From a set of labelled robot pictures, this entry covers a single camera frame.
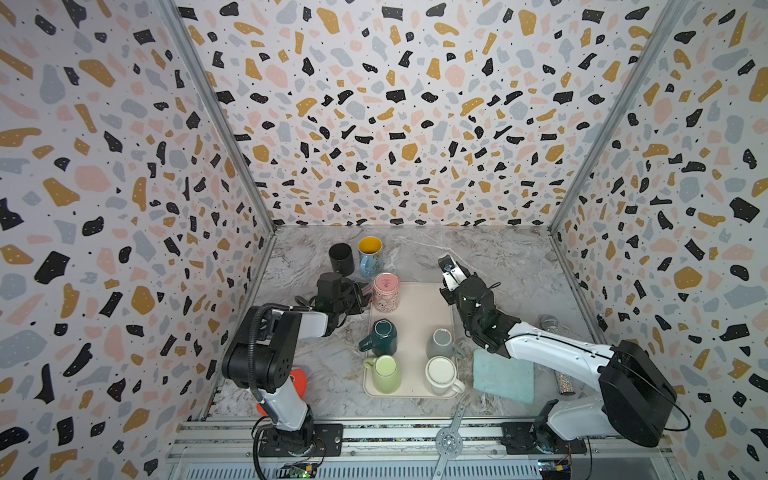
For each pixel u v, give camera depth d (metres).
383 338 0.81
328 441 0.74
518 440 0.74
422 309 1.06
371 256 1.00
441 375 0.78
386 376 0.75
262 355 0.47
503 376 0.84
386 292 0.90
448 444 0.74
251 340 0.43
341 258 1.01
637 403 0.43
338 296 0.80
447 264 0.69
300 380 0.82
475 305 0.60
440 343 0.80
